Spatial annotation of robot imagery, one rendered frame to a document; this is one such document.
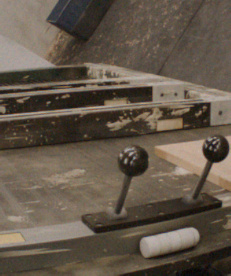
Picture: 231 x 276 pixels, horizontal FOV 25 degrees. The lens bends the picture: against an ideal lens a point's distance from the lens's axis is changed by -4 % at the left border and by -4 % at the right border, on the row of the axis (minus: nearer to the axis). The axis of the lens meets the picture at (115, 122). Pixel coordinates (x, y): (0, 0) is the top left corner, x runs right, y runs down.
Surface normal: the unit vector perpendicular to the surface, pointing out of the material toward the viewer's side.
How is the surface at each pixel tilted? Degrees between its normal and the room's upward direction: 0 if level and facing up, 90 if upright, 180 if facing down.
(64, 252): 90
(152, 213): 57
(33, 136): 90
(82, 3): 90
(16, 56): 90
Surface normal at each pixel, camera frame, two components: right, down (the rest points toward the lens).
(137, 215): 0.00, -0.98
